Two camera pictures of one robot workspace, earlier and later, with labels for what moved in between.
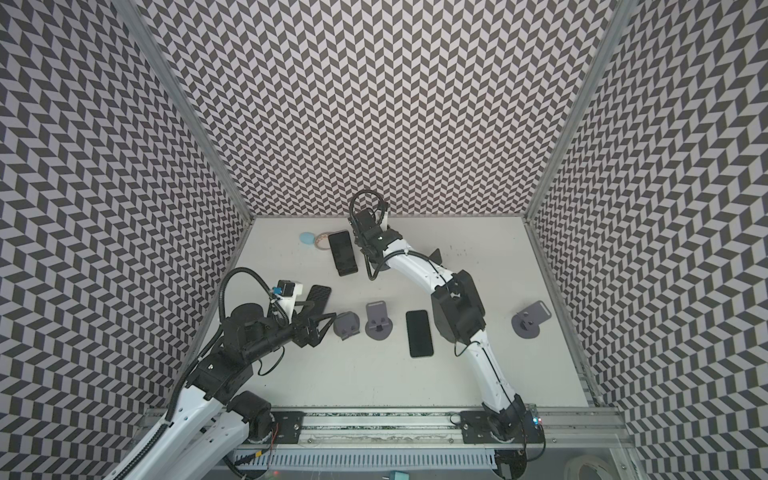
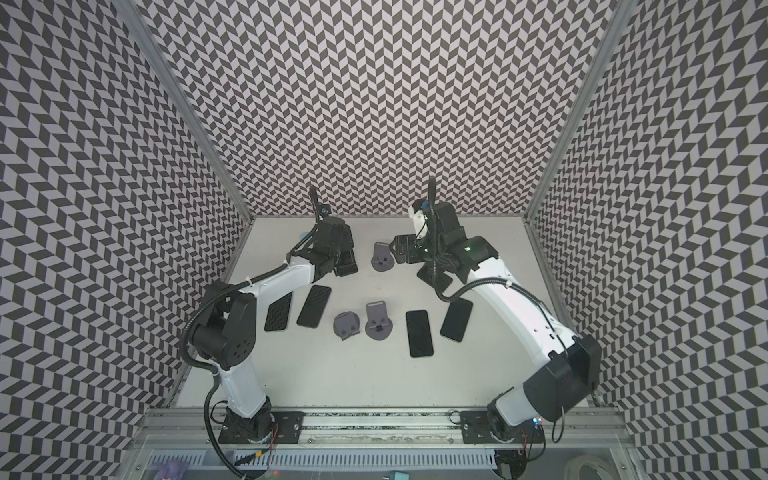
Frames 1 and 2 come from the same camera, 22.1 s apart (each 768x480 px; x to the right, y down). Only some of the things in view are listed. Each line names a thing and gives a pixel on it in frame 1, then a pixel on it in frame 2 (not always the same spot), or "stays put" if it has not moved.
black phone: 319,295 stays put
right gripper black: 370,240 -> 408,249
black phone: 420,339 stays put
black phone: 344,254 stays put
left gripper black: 313,336 -> 348,240
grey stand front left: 346,325 stays put
